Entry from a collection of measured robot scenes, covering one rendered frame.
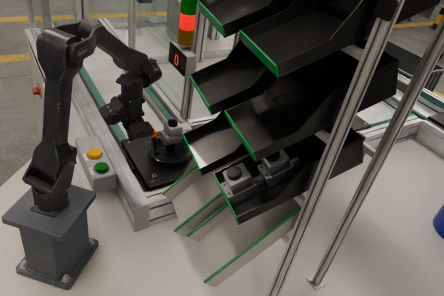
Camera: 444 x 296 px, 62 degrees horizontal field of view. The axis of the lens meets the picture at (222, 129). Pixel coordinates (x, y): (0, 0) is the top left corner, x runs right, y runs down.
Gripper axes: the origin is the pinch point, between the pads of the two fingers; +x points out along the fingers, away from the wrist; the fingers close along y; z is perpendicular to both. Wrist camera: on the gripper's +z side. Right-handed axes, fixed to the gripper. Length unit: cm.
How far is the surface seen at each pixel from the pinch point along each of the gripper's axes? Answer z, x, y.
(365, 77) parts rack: -16, -43, 53
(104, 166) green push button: 7.6, 12.2, -0.8
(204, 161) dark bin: -6.2, -10.5, 29.9
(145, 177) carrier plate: -1.7, 12.3, 7.6
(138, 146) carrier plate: -5.2, 12.4, -6.9
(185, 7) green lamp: -23.0, -28.9, -17.4
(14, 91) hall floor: 17, 110, -222
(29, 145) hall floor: 18, 110, -146
